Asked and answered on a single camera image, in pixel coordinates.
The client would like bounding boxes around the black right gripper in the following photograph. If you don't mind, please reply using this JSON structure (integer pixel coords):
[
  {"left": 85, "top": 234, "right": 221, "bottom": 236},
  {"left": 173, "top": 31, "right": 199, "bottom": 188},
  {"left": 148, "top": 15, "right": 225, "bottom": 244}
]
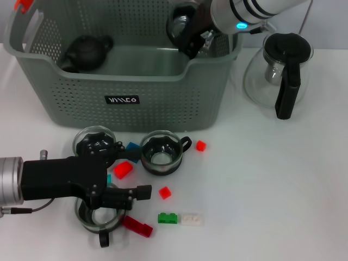
[{"left": 178, "top": 2, "right": 218, "bottom": 60}]

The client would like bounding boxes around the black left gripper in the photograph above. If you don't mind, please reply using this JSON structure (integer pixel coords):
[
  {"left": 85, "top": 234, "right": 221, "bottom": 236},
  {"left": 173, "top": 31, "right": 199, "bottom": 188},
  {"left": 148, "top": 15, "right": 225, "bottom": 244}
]
[{"left": 21, "top": 137, "right": 152, "bottom": 212}]

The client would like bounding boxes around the glass teacup with black sleeve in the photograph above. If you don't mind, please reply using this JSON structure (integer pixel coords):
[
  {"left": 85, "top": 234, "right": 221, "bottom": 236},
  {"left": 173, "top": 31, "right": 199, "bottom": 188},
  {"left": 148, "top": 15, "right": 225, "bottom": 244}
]
[
  {"left": 139, "top": 130, "right": 192, "bottom": 177},
  {"left": 166, "top": 2, "right": 196, "bottom": 51},
  {"left": 72, "top": 125, "right": 117, "bottom": 164},
  {"left": 74, "top": 182, "right": 127, "bottom": 248}
]

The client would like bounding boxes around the grey-green perforated storage bin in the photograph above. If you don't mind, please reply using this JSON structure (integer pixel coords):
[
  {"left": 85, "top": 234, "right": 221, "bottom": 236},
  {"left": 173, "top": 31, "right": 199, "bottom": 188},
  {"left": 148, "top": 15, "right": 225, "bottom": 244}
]
[{"left": 2, "top": 0, "right": 244, "bottom": 134}]

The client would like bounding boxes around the red sloped building brick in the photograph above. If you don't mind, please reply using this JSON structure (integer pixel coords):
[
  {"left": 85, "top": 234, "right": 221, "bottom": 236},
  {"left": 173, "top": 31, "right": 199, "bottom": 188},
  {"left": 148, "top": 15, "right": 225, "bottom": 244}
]
[{"left": 113, "top": 160, "right": 133, "bottom": 180}]

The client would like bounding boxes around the blue flat building brick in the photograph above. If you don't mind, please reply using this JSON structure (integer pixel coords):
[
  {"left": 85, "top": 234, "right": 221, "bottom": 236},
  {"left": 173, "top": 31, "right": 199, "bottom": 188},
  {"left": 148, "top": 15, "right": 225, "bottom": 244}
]
[{"left": 125, "top": 141, "right": 142, "bottom": 164}]

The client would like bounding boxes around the dark red long brick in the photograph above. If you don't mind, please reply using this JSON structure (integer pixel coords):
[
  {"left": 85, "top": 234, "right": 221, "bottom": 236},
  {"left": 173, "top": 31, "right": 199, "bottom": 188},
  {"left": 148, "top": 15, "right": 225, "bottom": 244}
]
[{"left": 121, "top": 215, "right": 153, "bottom": 238}]

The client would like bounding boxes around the green two-stud brick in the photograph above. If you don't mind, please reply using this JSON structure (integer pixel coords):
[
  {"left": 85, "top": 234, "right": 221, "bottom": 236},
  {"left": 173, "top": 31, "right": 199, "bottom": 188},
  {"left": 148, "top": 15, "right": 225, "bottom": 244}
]
[{"left": 157, "top": 212, "right": 181, "bottom": 225}]

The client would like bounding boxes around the white two-stud plate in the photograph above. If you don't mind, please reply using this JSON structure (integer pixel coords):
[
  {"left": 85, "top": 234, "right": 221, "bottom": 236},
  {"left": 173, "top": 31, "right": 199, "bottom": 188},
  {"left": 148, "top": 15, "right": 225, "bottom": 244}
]
[{"left": 179, "top": 214, "right": 204, "bottom": 226}]

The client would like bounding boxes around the black clay teapot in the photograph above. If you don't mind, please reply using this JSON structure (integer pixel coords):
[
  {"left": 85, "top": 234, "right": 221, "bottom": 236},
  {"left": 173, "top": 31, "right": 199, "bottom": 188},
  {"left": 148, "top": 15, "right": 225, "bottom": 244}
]
[{"left": 60, "top": 34, "right": 114, "bottom": 73}]

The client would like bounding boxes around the glass pitcher with black handle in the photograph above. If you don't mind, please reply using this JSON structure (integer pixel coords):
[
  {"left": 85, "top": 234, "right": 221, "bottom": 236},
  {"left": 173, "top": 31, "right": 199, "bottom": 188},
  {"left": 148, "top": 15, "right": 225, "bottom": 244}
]
[{"left": 243, "top": 32, "right": 315, "bottom": 120}]

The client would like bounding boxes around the left arm grey cable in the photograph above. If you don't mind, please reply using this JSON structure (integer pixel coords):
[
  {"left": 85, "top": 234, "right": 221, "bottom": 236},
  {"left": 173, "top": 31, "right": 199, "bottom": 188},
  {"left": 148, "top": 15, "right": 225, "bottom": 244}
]
[{"left": 0, "top": 198, "right": 55, "bottom": 218}]

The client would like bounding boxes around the orange bin handle clip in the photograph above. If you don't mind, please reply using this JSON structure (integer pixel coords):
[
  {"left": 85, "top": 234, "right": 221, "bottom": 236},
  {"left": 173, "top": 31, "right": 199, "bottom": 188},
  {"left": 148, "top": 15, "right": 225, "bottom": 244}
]
[{"left": 13, "top": 0, "right": 35, "bottom": 14}]

